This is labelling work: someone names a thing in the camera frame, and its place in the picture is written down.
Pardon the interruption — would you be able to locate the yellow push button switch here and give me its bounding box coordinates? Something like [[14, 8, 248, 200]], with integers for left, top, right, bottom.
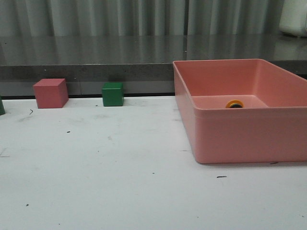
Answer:
[[225, 100, 244, 108]]

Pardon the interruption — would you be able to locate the green cube near bin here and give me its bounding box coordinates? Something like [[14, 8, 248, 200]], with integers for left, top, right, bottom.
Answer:
[[102, 82, 124, 107]]

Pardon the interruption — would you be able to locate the grey stone counter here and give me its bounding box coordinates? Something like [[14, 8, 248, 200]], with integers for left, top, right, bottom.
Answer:
[[0, 34, 307, 98]]

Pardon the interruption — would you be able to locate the pink cube near bin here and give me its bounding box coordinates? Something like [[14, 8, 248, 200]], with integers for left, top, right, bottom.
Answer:
[[33, 79, 69, 109]]

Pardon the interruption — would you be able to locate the pink plastic bin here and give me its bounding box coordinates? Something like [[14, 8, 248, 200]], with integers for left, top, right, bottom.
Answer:
[[173, 59, 307, 164]]

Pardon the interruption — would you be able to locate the green cube far left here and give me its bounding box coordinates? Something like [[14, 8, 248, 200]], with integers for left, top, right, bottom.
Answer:
[[0, 96, 6, 115]]

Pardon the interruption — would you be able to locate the grey curtain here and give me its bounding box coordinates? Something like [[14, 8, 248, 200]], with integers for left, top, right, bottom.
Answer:
[[0, 0, 286, 37]]

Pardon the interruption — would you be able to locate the white appliance on counter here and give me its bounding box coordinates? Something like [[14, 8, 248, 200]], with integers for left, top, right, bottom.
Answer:
[[279, 0, 307, 37]]

